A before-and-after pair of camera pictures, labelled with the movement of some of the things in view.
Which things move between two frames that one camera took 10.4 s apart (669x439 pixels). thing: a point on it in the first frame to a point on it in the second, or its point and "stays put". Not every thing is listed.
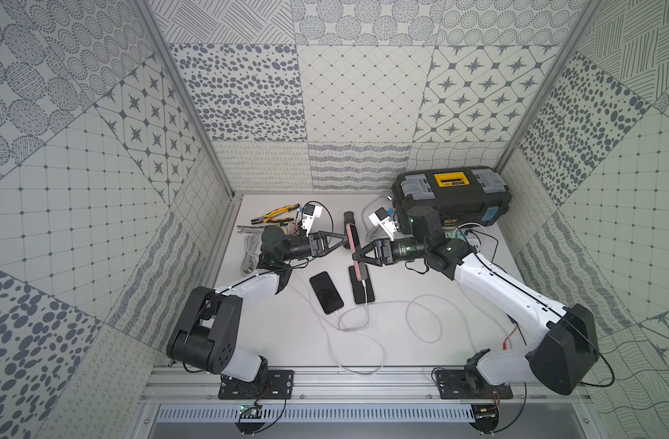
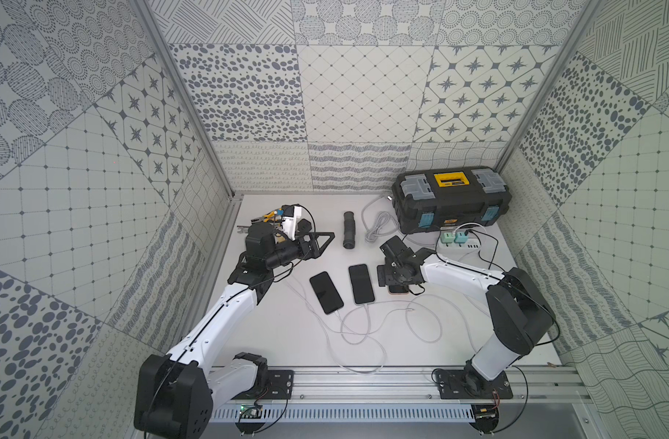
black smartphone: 355,245 to 398,289
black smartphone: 357,287 stays put
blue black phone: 326,292 stays put
